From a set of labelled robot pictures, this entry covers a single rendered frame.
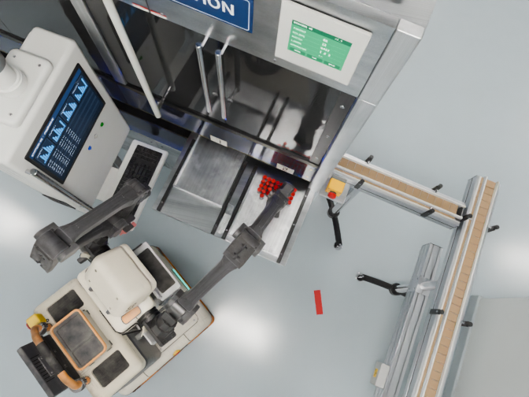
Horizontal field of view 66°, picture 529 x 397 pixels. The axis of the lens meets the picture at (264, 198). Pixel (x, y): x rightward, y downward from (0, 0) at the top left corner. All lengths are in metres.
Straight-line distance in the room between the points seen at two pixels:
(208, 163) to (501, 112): 2.48
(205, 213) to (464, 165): 2.12
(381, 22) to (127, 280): 1.12
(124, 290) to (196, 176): 0.78
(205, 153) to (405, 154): 1.70
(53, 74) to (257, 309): 1.89
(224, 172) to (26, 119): 0.92
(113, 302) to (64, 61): 0.85
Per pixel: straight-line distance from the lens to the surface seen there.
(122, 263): 1.55
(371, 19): 0.98
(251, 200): 2.01
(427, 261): 2.52
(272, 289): 2.84
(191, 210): 2.02
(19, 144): 1.58
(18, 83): 1.57
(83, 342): 2.04
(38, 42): 1.72
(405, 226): 3.11
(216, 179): 2.05
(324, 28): 1.02
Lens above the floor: 2.83
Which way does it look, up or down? 75 degrees down
